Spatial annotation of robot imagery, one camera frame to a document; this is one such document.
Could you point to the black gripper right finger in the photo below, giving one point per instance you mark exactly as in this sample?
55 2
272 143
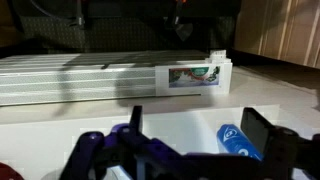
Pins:
255 128

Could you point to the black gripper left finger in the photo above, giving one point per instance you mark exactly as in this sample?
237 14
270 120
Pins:
136 120

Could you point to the dark red baseball cap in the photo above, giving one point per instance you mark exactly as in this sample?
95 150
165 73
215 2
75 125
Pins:
8 173

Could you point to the blue tennis ball container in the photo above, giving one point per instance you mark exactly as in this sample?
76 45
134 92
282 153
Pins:
233 140

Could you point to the light wooden cabinet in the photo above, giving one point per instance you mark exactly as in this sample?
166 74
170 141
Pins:
276 30

